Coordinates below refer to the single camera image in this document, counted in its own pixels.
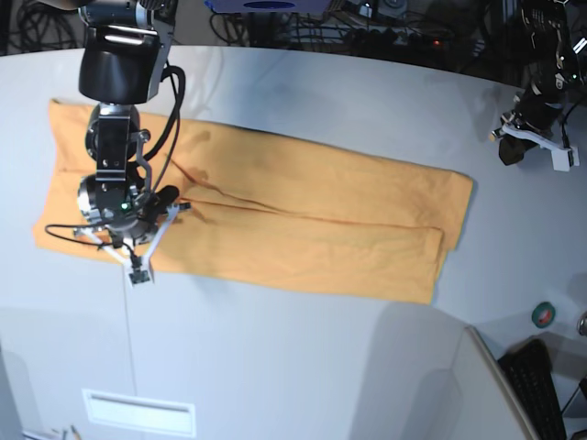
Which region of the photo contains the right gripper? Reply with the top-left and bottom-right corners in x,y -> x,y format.
105,185 -> 180,246

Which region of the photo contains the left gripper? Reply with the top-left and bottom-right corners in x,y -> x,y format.
498,89 -> 566,166

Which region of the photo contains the orange t-shirt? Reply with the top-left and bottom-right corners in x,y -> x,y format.
32,97 -> 475,305

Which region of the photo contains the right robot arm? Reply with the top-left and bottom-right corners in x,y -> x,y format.
77,1 -> 177,247

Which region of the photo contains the green tape roll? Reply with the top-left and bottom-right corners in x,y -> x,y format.
531,302 -> 557,329

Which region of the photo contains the metal knob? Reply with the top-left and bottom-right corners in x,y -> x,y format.
577,312 -> 587,336

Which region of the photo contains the white recessed table tray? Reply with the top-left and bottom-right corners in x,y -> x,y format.
82,389 -> 197,438

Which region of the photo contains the black keyboard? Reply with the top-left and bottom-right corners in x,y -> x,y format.
498,339 -> 567,440

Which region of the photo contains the white partition panel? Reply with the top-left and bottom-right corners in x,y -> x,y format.
453,326 -> 538,439

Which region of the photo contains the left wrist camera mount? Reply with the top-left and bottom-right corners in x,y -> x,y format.
489,112 -> 581,172

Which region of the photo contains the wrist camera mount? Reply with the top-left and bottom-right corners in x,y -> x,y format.
73,203 -> 191,288
489,112 -> 581,172

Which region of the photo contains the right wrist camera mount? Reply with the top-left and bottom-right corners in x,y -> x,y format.
73,203 -> 191,288

